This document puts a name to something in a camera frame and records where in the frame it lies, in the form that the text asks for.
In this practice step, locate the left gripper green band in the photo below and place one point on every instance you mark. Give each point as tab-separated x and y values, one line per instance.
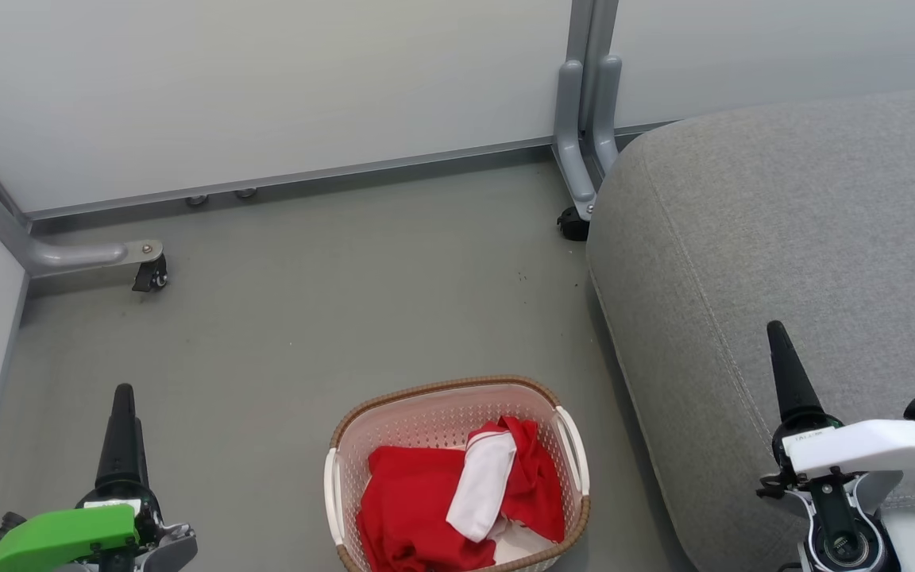
60	536

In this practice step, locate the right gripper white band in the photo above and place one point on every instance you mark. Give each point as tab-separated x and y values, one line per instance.
870	446

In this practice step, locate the red garment with white band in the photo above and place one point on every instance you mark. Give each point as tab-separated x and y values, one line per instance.
406	508

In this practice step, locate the red garment with white sleeve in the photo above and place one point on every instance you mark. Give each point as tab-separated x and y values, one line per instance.
485	477

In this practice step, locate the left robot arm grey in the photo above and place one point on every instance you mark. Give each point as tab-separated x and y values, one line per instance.
175	548

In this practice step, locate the grey fabric sofa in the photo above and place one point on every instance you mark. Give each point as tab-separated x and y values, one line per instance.
743	238

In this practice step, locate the black caster wheel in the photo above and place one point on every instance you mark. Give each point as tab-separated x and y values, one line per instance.
573	225
149	276

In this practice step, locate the grey partition leg with bolts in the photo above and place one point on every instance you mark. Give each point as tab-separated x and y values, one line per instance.
52	256

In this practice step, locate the small round partition foot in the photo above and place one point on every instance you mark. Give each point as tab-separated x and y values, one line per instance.
246	193
197	200

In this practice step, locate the cream laundry basket brown rim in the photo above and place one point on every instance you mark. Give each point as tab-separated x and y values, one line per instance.
426	417

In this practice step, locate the grey curved partition leg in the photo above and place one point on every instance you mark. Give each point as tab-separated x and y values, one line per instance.
607	119
570	151

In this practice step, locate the grey partition bottom rail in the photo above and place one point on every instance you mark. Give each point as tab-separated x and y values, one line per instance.
306	179

